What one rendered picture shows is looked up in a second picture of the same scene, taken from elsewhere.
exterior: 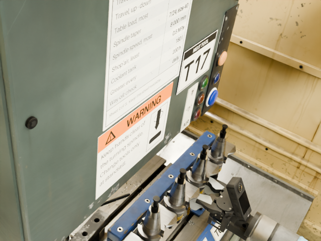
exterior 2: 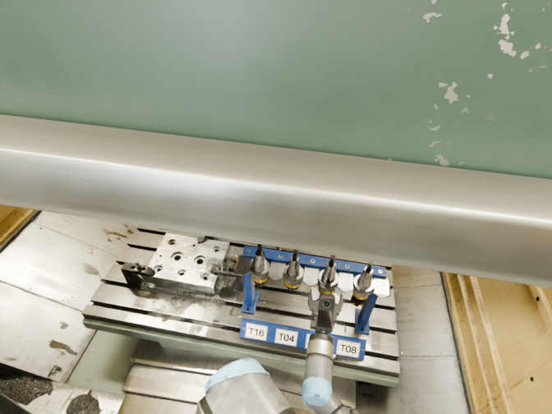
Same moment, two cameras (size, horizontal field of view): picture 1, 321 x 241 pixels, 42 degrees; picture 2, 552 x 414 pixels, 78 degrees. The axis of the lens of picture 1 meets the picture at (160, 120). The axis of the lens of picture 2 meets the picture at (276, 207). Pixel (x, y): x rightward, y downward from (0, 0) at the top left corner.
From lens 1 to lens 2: 0.79 m
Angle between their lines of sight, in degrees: 52
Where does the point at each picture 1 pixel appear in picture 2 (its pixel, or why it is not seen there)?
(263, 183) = (455, 387)
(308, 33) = not seen: outside the picture
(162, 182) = (302, 258)
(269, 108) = (499, 321)
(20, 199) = not seen: hidden behind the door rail
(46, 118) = not seen: hidden behind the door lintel
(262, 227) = (314, 343)
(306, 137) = (508, 382)
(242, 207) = (319, 319)
